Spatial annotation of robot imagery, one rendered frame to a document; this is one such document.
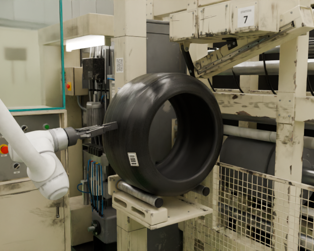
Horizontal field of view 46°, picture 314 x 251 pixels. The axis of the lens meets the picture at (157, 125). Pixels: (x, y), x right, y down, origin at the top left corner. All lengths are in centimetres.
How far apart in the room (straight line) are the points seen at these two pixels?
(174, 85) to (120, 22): 52
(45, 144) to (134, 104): 41
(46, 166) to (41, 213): 92
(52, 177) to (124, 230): 89
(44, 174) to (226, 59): 106
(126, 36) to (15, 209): 108
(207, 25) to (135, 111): 57
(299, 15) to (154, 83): 65
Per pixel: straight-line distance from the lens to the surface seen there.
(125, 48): 193
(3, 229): 217
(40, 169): 129
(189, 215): 180
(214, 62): 197
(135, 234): 212
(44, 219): 222
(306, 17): 172
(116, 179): 192
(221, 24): 177
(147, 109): 155
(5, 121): 121
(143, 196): 173
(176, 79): 165
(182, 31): 197
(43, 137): 143
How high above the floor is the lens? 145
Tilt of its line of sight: 7 degrees down
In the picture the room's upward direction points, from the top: straight up
